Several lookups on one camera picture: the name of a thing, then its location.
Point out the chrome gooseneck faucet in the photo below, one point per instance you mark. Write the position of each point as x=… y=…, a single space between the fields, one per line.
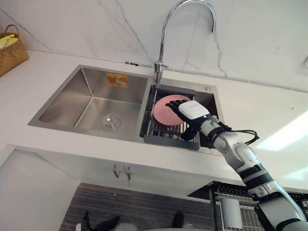
x=161 y=43

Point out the robot body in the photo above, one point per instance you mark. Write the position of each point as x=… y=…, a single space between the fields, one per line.
x=134 y=226

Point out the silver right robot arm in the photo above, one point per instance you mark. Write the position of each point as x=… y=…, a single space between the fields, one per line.
x=247 y=158

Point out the round sink overflow knob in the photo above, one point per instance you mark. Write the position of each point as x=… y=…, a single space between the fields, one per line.
x=207 y=87

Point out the round sink drain strainer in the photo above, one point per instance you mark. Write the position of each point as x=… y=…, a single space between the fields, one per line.
x=110 y=122

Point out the yellow item in basket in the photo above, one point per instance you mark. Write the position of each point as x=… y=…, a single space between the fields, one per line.
x=7 y=41

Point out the orange sticker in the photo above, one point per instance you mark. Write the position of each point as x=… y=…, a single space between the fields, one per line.
x=117 y=79

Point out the black dishwasher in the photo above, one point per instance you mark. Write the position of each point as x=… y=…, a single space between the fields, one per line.
x=202 y=190

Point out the grey sink drain rack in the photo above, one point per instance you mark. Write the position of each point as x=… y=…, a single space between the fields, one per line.
x=168 y=140

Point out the woven wicker basket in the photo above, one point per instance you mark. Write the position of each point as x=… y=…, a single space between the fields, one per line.
x=12 y=57

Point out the pink cup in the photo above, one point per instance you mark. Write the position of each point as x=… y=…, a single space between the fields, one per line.
x=166 y=113

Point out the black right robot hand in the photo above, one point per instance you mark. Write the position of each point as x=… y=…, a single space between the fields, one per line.
x=192 y=109

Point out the white cup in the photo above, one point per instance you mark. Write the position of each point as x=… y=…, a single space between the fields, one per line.
x=230 y=211

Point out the stainless steel double sink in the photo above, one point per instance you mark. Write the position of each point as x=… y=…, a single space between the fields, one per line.
x=96 y=101

